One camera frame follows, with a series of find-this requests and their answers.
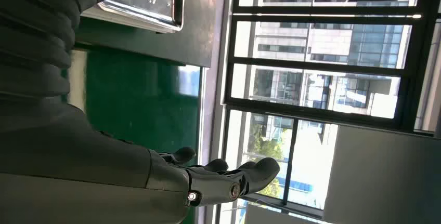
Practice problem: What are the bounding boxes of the green conveyor belt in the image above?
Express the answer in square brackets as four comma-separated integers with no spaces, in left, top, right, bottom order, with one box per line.
[67,47,208,168]

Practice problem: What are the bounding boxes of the dark inbound machine top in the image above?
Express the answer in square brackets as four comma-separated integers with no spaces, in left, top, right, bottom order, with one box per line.
[74,0,222,68]

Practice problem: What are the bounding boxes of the grey cabinet box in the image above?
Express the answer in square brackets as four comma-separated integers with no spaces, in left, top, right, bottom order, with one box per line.
[323,125,441,224]

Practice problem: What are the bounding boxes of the ribbed grey right arm sleeve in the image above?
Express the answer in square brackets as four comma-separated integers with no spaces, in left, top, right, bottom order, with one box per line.
[0,0,98,106]

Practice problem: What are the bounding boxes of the stainless steel weighing tray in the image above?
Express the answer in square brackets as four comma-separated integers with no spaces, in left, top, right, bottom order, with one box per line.
[81,0,186,34]

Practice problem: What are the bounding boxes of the building outside window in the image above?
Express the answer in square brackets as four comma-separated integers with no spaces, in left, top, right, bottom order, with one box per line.
[238,0,423,120]

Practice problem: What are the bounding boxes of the black window frame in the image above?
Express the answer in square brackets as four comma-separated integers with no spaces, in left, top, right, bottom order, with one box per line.
[220,0,441,218]

